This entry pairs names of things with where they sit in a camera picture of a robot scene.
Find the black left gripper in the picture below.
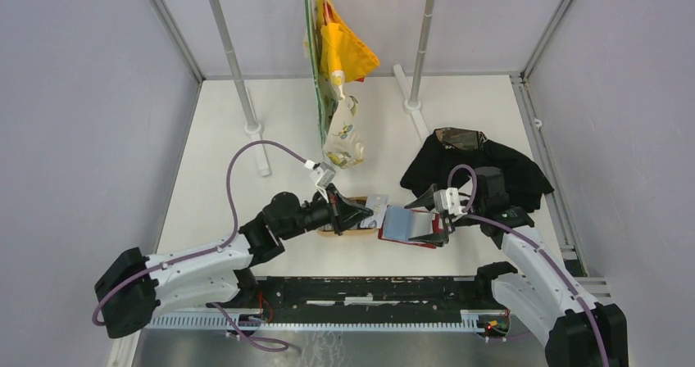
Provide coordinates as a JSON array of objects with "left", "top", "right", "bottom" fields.
[{"left": 280, "top": 182, "right": 372, "bottom": 240}]

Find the silver VIP credit card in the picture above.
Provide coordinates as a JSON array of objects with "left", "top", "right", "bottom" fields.
[{"left": 359, "top": 194, "right": 389, "bottom": 229}]

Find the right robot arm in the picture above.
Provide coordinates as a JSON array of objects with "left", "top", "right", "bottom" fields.
[{"left": 407, "top": 165, "right": 629, "bottom": 366}]

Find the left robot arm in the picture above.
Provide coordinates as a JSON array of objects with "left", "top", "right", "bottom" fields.
[{"left": 94, "top": 184, "right": 374, "bottom": 339}]

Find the black shirt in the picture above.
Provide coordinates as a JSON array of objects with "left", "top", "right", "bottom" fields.
[{"left": 400, "top": 127, "right": 554, "bottom": 212}]

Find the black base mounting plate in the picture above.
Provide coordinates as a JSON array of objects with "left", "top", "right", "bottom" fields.
[{"left": 222, "top": 276, "right": 504, "bottom": 324}]

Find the green hanging cloth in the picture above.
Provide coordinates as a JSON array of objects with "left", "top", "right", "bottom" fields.
[{"left": 303, "top": 0, "right": 328, "bottom": 146}]

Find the right metal rack pole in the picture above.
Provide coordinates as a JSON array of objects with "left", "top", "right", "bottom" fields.
[{"left": 393, "top": 0, "right": 436, "bottom": 143}]

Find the metal rack pole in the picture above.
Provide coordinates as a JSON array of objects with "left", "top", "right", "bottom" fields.
[
  {"left": 393, "top": 0, "right": 436, "bottom": 143},
  {"left": 208, "top": 0, "right": 263, "bottom": 142}
]

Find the yellow floral hanging cloth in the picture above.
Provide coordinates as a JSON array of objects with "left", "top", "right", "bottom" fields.
[{"left": 316, "top": 0, "right": 379, "bottom": 169}]

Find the left metal rack pole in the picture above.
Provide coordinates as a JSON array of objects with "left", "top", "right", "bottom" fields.
[{"left": 208, "top": 0, "right": 263, "bottom": 142}]

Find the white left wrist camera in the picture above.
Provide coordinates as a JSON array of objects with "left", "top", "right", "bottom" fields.
[{"left": 304, "top": 160, "right": 336, "bottom": 191}]

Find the white slotted cable duct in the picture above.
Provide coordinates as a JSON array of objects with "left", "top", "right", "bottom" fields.
[{"left": 142, "top": 312, "right": 484, "bottom": 333}]

